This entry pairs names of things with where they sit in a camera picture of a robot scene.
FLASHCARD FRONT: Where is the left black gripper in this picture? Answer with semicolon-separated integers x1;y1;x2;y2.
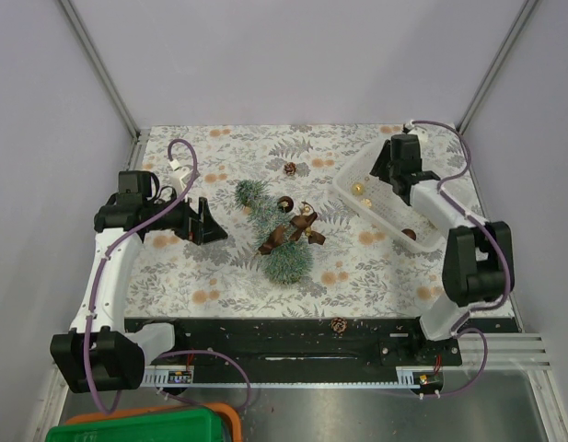
145;186;227;245

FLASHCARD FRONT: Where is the white plastic basket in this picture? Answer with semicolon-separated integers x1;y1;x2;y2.
332;139;445;253

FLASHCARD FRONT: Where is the dark red glossy bauble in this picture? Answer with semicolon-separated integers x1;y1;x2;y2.
277;196;295;213

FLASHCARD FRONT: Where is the small frosted christmas tree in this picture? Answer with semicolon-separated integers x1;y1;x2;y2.
235;180;313;285

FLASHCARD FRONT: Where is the brown ribbon gold berry garland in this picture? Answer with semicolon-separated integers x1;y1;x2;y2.
258;202;326;255

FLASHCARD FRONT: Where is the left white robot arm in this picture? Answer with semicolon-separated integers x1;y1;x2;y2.
50;170;227;393

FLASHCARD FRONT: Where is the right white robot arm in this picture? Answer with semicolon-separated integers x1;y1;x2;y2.
369;134;514;365

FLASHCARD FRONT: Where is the small gold bauble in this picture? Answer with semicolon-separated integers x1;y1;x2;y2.
352;182;365;196

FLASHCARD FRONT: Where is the floral patterned mat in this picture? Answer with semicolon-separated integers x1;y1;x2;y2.
101;122;516;319

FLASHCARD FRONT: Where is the green plastic bin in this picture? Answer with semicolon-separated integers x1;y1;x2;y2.
45;409;233;442

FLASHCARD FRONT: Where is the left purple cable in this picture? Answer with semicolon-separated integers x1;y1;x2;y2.
82;139;253;414

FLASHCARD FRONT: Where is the purple cable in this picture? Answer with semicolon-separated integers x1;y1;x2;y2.
82;139;253;414
402;120;516;398

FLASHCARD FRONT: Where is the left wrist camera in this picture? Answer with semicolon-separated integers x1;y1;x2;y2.
169;159;192;193

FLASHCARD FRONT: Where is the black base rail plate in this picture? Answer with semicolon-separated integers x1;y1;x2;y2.
122;314;464;383

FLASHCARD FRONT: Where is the white slotted cable duct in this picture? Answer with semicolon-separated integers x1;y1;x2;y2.
140;367;193;388

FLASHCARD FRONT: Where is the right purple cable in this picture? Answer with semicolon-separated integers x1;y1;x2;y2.
402;120;516;398

